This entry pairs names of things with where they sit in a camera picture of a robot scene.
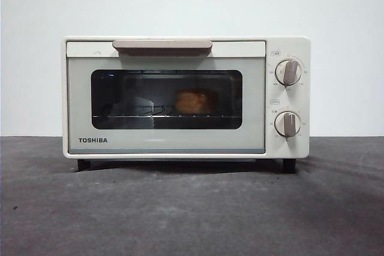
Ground orange bread loaf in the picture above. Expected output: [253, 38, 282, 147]
[174, 88, 220, 116]

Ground oven door with brown handle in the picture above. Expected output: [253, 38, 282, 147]
[65, 39, 267, 155]

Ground cream oven knob brown grip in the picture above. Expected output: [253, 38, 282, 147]
[274, 59, 303, 86]
[274, 110, 302, 138]

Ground white Toshiba toaster oven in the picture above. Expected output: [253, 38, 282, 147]
[62, 35, 311, 174]

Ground metal wire oven rack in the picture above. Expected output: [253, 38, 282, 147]
[92, 104, 241, 119]

